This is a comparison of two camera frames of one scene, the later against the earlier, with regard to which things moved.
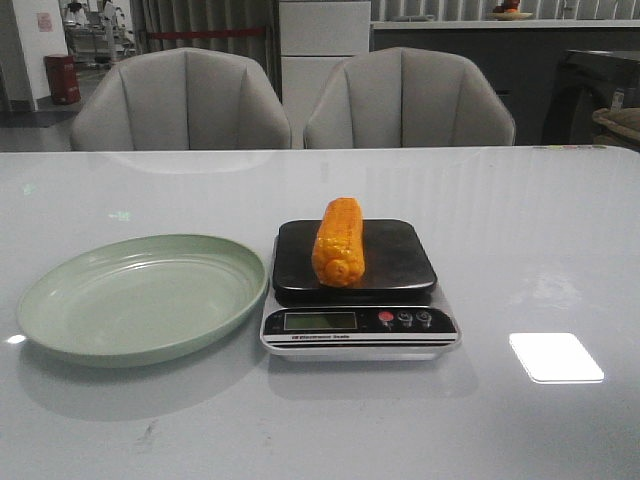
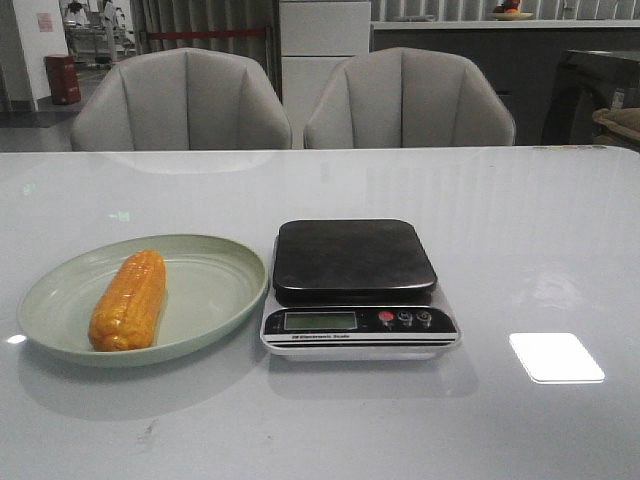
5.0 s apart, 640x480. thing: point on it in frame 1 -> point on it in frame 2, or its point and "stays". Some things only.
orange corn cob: [338, 250] -> [128, 304]
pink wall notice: [45, 22] stays
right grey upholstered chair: [407, 97] stays
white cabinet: [315, 39] stays
